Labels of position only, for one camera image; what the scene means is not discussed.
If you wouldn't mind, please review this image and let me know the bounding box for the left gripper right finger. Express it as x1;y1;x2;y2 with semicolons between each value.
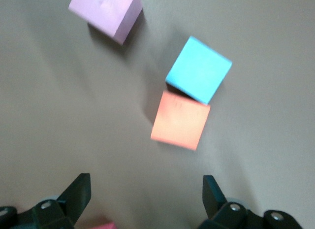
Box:
199;175;249;229

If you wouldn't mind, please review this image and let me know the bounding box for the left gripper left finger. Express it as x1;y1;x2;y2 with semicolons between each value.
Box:
31;173;92;229

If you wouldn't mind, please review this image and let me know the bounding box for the red foam cube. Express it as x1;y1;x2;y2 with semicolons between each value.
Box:
91;221;118;229

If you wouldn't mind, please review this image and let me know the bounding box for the orange foam cube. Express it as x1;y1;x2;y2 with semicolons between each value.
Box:
150;90;212;151

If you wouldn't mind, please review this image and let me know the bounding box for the blue foam cube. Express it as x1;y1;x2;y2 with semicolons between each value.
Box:
165;35;233;105

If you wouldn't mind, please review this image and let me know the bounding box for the brown paper table cover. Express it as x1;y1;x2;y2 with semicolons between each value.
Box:
0;0;315;229

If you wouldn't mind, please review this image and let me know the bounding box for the pink foam cube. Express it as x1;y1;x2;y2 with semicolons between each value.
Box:
68;0;143;46

